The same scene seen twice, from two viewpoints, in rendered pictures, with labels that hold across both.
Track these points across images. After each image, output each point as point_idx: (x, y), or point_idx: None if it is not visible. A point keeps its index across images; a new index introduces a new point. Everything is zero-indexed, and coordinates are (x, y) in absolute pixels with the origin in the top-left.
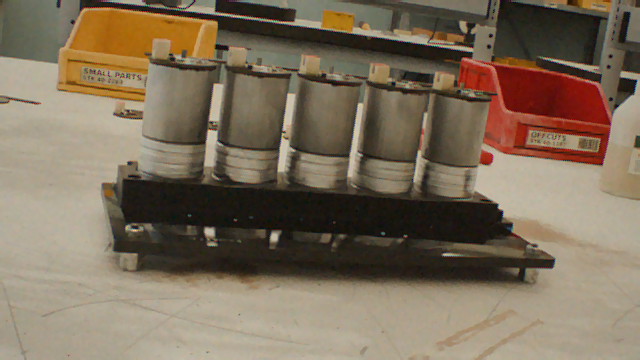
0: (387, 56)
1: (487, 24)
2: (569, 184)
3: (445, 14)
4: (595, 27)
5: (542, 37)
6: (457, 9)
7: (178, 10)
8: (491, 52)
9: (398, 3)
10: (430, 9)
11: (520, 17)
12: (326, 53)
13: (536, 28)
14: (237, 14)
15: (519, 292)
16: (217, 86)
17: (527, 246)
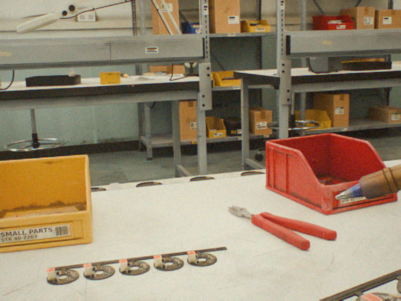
0: (146, 94)
1: (204, 61)
2: (400, 243)
3: (177, 60)
4: (259, 42)
5: (228, 55)
6: (184, 56)
7: (2, 91)
8: (210, 78)
9: (147, 60)
10: (167, 59)
11: (213, 45)
12: (107, 100)
13: (224, 50)
14: (42, 85)
15: None
16: (92, 196)
17: None
